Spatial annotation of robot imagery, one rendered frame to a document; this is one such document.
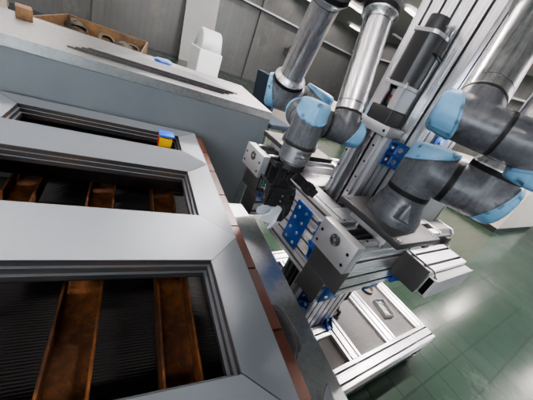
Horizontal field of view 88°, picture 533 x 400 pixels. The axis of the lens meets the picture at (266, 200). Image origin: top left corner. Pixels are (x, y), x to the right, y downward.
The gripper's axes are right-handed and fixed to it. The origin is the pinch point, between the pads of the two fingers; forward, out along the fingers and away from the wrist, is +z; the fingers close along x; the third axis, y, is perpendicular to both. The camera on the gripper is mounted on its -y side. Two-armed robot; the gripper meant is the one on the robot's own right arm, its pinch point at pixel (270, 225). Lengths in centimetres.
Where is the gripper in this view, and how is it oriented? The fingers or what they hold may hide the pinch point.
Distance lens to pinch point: 79.0
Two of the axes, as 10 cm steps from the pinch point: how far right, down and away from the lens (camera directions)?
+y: -8.7, -1.0, -4.8
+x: 3.5, 5.6, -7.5
